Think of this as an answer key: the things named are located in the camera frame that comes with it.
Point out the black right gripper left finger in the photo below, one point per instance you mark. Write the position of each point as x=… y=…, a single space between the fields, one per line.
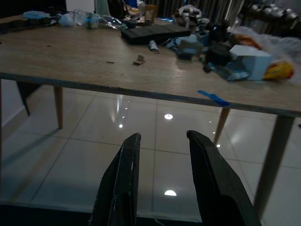
x=122 y=179

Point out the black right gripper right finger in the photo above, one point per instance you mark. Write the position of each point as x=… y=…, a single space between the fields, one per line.
x=211 y=179

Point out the black crumpled plastic trash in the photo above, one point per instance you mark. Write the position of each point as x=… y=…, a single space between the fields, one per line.
x=217 y=55

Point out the blue tape strip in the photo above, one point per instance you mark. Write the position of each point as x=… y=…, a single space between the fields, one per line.
x=212 y=97

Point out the blue white plastic wrapper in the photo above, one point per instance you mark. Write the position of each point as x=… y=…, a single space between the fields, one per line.
x=231 y=71

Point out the small cardboard scrap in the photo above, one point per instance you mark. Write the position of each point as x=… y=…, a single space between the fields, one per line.
x=139 y=60

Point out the light wooden table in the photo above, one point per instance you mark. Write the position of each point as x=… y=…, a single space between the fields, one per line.
x=98 y=58

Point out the white cardboard box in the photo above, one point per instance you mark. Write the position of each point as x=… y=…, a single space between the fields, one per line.
x=251 y=61

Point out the yellow snack bag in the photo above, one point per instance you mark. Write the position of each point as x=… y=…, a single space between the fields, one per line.
x=279 y=70

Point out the small blue cardboard box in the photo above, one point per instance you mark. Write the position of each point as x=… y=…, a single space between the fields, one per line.
x=189 y=48

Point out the crumpled white paper roll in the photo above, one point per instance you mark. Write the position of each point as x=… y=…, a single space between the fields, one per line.
x=153 y=46

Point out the orange snack bag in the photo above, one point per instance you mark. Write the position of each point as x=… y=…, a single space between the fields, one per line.
x=247 y=40

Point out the black foam block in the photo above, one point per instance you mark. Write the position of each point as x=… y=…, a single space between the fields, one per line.
x=155 y=33

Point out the clear plastic cup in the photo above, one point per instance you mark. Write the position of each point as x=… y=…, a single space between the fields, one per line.
x=90 y=20

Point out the crumpled blue plastic bag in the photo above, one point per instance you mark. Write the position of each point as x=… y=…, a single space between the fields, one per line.
x=66 y=19

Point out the light blue face mask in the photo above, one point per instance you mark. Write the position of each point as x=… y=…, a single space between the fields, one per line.
x=35 y=14

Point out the wooden picture frame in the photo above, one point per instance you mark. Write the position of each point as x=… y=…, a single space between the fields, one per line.
x=150 y=13

